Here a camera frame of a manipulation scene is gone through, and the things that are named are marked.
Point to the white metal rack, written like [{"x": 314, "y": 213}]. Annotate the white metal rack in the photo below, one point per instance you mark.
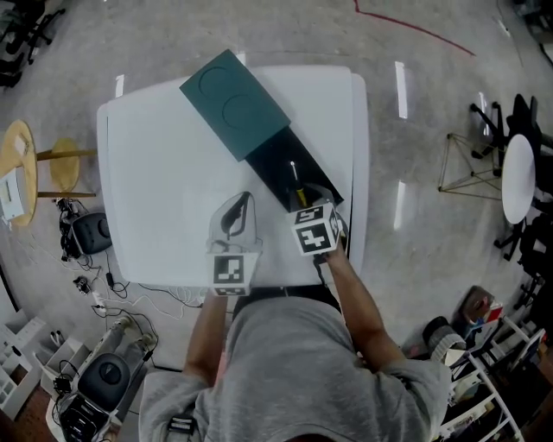
[{"x": 488, "y": 375}]

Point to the person's black trousers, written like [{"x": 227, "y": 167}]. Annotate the person's black trousers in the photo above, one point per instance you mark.
[{"x": 298, "y": 291}]

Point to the person's right forearm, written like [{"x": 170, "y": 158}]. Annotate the person's right forearm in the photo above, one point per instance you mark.
[{"x": 358, "y": 302}]

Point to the round white table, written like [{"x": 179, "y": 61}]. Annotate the round white table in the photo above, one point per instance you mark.
[{"x": 518, "y": 177}]

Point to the person's left forearm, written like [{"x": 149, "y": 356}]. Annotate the person's left forearm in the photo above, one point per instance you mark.
[{"x": 207, "y": 336}]

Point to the wooden stool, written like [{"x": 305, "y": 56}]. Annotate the wooden stool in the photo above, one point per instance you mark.
[{"x": 65, "y": 164}]

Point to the round wooden table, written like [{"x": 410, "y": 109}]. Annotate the round wooden table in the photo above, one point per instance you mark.
[{"x": 19, "y": 155}]

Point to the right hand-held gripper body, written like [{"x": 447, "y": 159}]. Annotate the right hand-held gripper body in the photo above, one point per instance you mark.
[{"x": 313, "y": 239}]

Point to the person's grey shirt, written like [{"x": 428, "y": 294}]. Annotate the person's grey shirt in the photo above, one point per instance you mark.
[{"x": 294, "y": 371}]

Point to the black office chair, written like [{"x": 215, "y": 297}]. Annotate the black office chair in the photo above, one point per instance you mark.
[
  {"x": 30, "y": 26},
  {"x": 533, "y": 241},
  {"x": 525, "y": 114}
]

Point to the white shelf unit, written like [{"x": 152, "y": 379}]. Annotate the white shelf unit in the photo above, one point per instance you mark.
[{"x": 19, "y": 367}]

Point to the black box drawer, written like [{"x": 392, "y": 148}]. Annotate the black box drawer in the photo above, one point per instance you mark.
[{"x": 285, "y": 159}]

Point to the large black rounded device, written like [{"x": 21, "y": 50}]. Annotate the large black rounded device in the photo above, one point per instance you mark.
[{"x": 106, "y": 380}]

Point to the dark green box sleeve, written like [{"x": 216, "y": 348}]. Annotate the dark green box sleeve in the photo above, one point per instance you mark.
[{"x": 242, "y": 103}]

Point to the white box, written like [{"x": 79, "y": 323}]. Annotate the white box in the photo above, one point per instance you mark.
[{"x": 10, "y": 194}]

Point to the white power strip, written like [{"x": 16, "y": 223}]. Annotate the white power strip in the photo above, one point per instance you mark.
[{"x": 98, "y": 302}]

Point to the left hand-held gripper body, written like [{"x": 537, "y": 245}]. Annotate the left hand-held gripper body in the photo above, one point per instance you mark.
[{"x": 231, "y": 267}]

